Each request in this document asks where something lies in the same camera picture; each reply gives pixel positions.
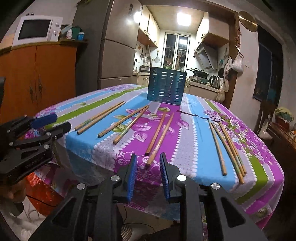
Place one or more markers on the upper kitchen cabinets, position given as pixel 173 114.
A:
pixel 148 27

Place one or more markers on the blue and white cup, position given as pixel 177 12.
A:
pixel 81 36

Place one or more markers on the round gold wall plate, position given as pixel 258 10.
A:
pixel 247 20

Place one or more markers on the steel electric kettle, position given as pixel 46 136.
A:
pixel 215 81

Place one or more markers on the small white bottle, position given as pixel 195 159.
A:
pixel 69 34

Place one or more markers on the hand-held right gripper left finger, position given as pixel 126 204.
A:
pixel 131 178

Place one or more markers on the gas stove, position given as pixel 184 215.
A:
pixel 197 79

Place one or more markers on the kitchen counter with cabinets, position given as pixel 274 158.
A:
pixel 142 80

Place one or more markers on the hanging cloth bags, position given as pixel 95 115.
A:
pixel 223 92

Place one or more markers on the grey refrigerator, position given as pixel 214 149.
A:
pixel 111 46

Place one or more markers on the white microwave oven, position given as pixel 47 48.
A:
pixel 34 30

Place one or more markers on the person's left hand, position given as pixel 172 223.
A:
pixel 13 191

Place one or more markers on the red bag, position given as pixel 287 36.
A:
pixel 41 192

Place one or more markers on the hanging black frying pan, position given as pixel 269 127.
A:
pixel 221 72

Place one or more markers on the square ceiling light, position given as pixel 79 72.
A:
pixel 183 18

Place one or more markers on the wooden chopstick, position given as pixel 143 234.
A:
pixel 131 125
pixel 99 115
pixel 160 139
pixel 229 151
pixel 101 118
pixel 217 147
pixel 123 121
pixel 233 151
pixel 225 151
pixel 155 133

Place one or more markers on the green plastic container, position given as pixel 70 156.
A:
pixel 75 32

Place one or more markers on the pale carton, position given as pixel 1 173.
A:
pixel 64 29

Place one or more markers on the dark wooden side table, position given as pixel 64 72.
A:
pixel 284 139

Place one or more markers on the blue slotted utensil holder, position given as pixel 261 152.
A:
pixel 166 85

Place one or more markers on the floral striped tablecloth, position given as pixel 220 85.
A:
pixel 196 148

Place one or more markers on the black wok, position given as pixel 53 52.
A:
pixel 198 71

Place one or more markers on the potted flowers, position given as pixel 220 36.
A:
pixel 283 115

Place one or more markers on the wooden chair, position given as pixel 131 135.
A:
pixel 261 115

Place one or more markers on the steel range hood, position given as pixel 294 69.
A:
pixel 205 55

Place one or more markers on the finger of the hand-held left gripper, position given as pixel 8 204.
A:
pixel 59 129
pixel 45 120

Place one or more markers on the white plastic bag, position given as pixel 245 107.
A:
pixel 238 63

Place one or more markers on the orange wooden cabinet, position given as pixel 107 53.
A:
pixel 34 76

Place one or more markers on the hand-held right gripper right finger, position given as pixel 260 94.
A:
pixel 165 178

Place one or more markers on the countertop toaster oven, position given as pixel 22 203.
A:
pixel 144 68

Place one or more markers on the kitchen window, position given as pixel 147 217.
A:
pixel 177 48

